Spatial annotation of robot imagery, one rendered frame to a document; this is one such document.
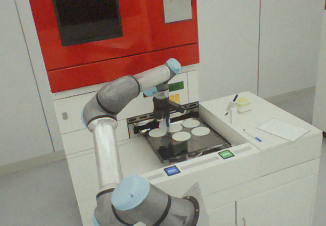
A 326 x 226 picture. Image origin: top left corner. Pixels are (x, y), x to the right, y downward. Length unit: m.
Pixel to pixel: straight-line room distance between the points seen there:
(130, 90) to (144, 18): 0.57
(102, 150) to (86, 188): 0.86
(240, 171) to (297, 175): 0.35
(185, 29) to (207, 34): 1.84
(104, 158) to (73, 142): 0.71
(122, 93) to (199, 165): 0.47
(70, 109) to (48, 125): 1.65
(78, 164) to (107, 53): 0.66
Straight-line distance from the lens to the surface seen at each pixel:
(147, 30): 1.78
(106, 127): 1.30
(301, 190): 1.90
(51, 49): 1.70
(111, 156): 1.24
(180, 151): 1.71
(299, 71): 4.56
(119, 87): 1.28
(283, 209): 1.89
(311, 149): 1.80
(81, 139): 1.93
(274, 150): 1.64
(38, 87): 3.35
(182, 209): 1.10
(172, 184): 1.44
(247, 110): 1.91
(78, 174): 2.03
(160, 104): 1.81
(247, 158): 1.57
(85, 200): 2.14
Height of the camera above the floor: 1.79
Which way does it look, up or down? 25 degrees down
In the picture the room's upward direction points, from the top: 6 degrees counter-clockwise
